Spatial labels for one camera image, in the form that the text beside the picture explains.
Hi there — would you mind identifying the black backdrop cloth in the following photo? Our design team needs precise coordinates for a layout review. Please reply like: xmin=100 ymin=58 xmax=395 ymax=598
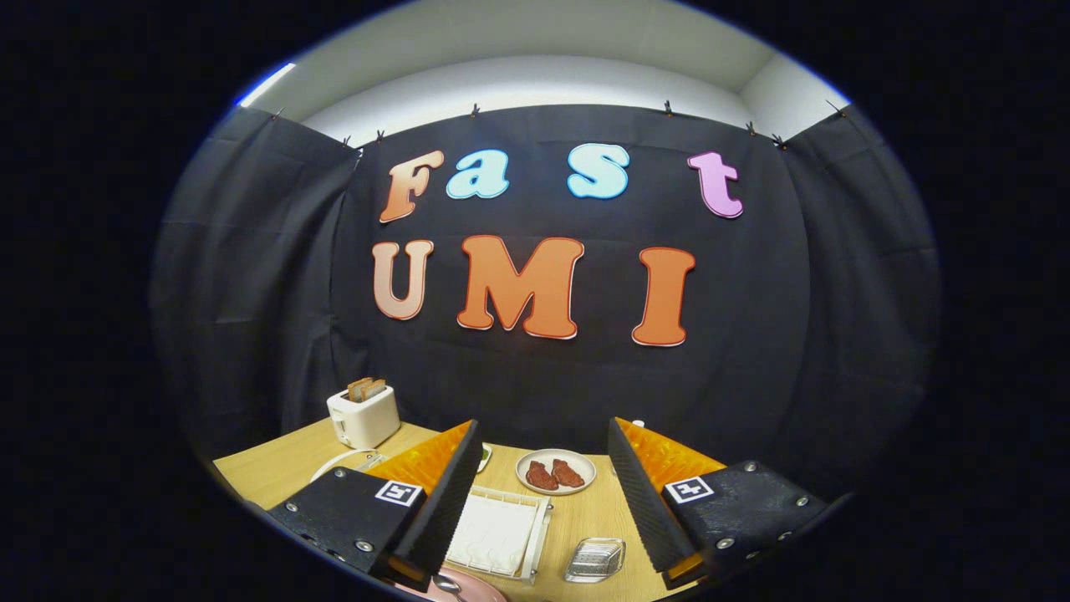
xmin=150 ymin=102 xmax=941 ymax=503

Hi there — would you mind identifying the white round plate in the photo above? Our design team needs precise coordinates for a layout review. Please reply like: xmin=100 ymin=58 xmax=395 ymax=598
xmin=515 ymin=449 xmax=598 ymax=496

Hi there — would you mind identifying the white wire dish rack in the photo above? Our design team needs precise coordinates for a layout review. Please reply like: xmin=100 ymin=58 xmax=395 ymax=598
xmin=311 ymin=449 xmax=553 ymax=584

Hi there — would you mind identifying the pink plate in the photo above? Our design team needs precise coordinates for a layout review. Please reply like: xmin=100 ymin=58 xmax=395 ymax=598
xmin=393 ymin=569 xmax=509 ymax=602

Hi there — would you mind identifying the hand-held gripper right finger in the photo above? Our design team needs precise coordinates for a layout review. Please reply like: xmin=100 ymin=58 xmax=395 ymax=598
xmin=607 ymin=416 xmax=830 ymax=590

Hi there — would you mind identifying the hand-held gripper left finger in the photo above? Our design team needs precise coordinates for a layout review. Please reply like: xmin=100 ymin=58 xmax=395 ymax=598
xmin=267 ymin=418 xmax=486 ymax=593

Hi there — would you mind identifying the white drain tray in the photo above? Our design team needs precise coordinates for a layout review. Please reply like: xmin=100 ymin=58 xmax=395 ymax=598
xmin=447 ymin=493 xmax=540 ymax=576

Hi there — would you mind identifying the white toaster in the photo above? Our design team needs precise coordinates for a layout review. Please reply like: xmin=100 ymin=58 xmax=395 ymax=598
xmin=327 ymin=385 xmax=401 ymax=451

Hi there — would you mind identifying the small metal wire basket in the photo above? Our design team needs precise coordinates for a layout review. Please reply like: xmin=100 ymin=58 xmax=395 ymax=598
xmin=564 ymin=538 xmax=627 ymax=584

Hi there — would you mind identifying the ceiling light strip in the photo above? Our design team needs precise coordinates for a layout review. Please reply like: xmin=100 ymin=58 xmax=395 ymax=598
xmin=237 ymin=63 xmax=296 ymax=108

